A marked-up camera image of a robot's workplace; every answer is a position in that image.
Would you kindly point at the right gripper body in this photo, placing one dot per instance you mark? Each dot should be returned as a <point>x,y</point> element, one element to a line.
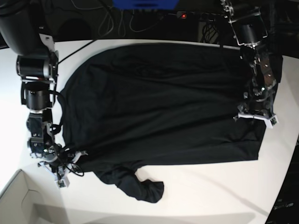
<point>59,168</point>

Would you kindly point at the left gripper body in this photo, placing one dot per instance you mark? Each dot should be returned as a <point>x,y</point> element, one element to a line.
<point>266,115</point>

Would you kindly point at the black t-shirt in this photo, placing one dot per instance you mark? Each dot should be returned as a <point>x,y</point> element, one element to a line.
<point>157,104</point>

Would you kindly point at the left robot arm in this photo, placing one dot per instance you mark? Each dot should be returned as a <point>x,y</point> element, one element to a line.
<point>250,33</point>

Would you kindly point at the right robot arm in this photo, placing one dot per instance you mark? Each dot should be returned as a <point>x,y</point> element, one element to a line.
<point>37,65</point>

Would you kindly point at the black power strip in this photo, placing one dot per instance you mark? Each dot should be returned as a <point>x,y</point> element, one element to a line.
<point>197,15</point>

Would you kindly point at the blue bin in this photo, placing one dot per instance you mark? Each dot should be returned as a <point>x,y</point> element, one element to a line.
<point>145,4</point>

